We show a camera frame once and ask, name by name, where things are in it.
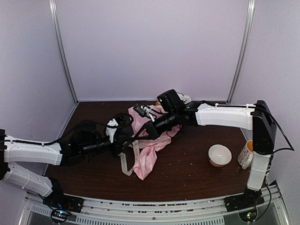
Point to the aluminium front rail base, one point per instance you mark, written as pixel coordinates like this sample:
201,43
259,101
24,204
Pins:
210,211

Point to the white mug yellow inside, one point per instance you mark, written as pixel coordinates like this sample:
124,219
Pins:
246,155

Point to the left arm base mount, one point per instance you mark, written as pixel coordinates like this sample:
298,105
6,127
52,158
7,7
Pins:
64,202

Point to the aluminium frame post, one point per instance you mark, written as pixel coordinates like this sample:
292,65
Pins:
243,48
63,59

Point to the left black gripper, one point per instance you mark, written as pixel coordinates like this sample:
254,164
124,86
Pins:
118,142

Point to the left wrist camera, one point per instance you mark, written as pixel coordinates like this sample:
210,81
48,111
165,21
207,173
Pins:
117,123

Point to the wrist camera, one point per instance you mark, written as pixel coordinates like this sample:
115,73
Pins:
146,111
117,123

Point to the cream printed ribbon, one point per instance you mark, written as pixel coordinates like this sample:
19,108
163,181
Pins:
128,158

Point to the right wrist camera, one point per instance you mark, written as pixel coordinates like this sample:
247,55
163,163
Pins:
146,111

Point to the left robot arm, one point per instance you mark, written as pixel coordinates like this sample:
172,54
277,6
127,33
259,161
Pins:
85,142

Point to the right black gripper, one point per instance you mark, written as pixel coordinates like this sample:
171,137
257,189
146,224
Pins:
153,131

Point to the white flower stem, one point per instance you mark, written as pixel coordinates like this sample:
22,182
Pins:
186,99

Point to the pink wrapping paper sheet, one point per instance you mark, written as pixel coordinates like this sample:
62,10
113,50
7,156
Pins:
144,164

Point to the round white bowl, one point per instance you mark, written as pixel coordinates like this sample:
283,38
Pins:
219,155

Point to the right aluminium frame post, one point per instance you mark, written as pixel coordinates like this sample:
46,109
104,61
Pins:
243,48

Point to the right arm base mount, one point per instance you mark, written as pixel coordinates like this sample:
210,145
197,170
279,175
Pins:
242,201

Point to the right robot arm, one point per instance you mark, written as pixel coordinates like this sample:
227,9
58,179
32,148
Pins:
255,117

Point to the left aluminium frame post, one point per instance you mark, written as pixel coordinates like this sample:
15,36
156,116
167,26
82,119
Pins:
63,59

